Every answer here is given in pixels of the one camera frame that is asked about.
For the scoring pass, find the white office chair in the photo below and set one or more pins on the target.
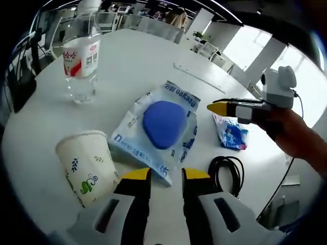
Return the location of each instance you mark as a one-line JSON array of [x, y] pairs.
[[210, 51]]

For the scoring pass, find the white paper cup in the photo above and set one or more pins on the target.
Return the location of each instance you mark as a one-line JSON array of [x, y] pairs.
[[84, 166]]

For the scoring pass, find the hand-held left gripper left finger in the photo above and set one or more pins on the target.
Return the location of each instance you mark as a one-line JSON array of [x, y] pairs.
[[135, 204]]

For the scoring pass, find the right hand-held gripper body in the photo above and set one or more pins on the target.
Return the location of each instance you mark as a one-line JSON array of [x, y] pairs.
[[278, 89]]

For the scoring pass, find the wet wipes pack blue lid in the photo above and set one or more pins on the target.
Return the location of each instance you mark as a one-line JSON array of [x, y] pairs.
[[161, 125]]

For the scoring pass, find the clear water bottle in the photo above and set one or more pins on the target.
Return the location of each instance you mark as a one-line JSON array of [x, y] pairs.
[[80, 58]]

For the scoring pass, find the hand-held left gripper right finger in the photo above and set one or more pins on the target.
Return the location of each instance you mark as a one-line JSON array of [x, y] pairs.
[[196, 204]]

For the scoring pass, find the white tabletop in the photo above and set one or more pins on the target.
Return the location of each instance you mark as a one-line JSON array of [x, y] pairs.
[[143, 56]]

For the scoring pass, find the blue tissue packet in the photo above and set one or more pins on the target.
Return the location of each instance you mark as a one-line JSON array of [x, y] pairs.
[[231, 135]]

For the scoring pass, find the green potted plant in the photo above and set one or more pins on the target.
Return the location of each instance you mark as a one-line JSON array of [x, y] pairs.
[[201, 35]]

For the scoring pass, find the person's right hand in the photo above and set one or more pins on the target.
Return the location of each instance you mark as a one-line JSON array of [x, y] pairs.
[[277, 121]]

